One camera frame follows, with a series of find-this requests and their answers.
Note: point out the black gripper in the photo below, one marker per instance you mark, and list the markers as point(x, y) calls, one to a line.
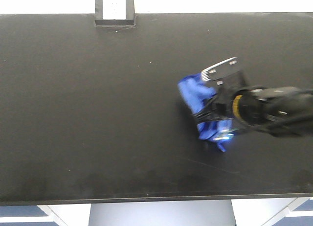
point(231, 106)

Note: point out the blue microfiber cloth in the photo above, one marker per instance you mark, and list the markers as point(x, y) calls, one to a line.
point(194, 93)

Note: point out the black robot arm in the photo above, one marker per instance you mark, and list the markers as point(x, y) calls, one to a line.
point(280, 112)

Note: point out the blue base cabinet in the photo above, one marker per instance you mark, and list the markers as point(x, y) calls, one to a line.
point(273, 212)
point(45, 215)

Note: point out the black white socket box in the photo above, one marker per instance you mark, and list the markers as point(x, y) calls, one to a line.
point(114, 13)

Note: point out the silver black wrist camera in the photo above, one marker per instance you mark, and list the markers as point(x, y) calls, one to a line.
point(220, 70)

